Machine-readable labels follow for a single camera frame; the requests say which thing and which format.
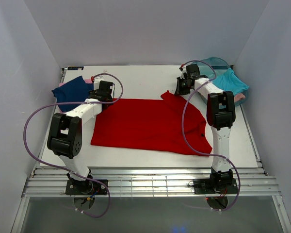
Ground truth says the red t shirt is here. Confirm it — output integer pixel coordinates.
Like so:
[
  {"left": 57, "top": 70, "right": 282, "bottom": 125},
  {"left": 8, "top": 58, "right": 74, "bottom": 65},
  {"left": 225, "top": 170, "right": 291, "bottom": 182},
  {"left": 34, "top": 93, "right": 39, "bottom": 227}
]
[{"left": 91, "top": 91, "right": 212, "bottom": 155}]

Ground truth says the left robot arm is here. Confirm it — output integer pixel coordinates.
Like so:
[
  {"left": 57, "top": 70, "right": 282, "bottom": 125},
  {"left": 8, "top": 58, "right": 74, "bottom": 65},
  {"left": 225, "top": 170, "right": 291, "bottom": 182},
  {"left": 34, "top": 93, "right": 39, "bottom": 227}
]
[{"left": 47, "top": 79, "right": 114, "bottom": 183}]

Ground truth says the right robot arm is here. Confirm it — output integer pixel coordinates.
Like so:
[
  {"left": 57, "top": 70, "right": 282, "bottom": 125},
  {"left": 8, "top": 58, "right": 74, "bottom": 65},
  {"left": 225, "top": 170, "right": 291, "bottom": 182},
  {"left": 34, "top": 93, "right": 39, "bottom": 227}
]
[{"left": 175, "top": 63, "right": 237, "bottom": 194}]

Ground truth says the pink folded t shirt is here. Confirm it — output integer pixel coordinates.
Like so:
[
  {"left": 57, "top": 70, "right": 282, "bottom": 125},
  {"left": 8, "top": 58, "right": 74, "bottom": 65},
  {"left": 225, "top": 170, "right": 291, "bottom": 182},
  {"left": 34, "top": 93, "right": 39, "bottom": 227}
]
[{"left": 59, "top": 78, "right": 94, "bottom": 114}]

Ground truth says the navy blue folded t shirt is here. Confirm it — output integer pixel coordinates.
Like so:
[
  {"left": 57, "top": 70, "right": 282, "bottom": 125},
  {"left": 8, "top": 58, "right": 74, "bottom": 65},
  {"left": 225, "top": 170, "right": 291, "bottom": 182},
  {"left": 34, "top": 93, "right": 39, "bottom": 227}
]
[{"left": 51, "top": 75, "right": 95, "bottom": 112}]

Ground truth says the teal plastic bin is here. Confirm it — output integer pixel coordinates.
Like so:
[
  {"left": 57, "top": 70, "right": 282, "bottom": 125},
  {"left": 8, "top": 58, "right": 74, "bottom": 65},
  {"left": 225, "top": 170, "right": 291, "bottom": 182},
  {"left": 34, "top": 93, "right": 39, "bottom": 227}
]
[{"left": 202, "top": 57, "right": 248, "bottom": 106}]

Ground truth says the turquoise t shirt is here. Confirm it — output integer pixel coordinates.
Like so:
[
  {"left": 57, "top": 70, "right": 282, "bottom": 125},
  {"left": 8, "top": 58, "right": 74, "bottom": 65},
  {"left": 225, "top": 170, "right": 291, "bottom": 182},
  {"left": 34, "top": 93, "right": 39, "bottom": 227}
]
[{"left": 212, "top": 68, "right": 249, "bottom": 96}]

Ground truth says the blue label sticker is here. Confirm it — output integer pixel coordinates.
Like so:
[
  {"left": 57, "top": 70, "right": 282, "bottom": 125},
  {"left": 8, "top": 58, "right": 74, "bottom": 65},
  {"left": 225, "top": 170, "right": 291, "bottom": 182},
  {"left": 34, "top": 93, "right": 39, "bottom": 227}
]
[{"left": 67, "top": 66, "right": 84, "bottom": 71}]

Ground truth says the salmon pink t shirt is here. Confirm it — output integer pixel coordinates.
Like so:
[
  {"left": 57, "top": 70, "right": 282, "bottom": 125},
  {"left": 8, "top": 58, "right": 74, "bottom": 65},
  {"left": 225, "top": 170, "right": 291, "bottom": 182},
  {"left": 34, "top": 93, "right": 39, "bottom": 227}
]
[{"left": 234, "top": 93, "right": 246, "bottom": 103}]

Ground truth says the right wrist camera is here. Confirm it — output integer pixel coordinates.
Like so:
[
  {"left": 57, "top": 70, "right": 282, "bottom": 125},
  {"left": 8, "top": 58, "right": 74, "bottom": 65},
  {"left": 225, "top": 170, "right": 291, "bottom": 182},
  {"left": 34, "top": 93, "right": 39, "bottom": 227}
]
[{"left": 179, "top": 64, "right": 190, "bottom": 79}]

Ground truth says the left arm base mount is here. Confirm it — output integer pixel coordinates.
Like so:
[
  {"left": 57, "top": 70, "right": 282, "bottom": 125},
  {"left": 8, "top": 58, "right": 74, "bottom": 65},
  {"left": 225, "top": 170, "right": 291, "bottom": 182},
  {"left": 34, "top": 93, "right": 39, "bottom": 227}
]
[{"left": 65, "top": 180, "right": 107, "bottom": 196}]

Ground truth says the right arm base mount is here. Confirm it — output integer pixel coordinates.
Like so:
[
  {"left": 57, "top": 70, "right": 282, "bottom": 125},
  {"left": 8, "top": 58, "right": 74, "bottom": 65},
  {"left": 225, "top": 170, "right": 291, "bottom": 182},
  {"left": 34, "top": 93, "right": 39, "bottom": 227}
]
[{"left": 188, "top": 179, "right": 238, "bottom": 195}]

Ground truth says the aluminium rail frame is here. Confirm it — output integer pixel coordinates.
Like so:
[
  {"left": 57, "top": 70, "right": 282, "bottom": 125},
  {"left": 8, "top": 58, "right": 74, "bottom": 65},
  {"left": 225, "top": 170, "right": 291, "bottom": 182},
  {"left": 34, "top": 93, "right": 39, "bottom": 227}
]
[{"left": 11, "top": 67, "right": 291, "bottom": 233}]

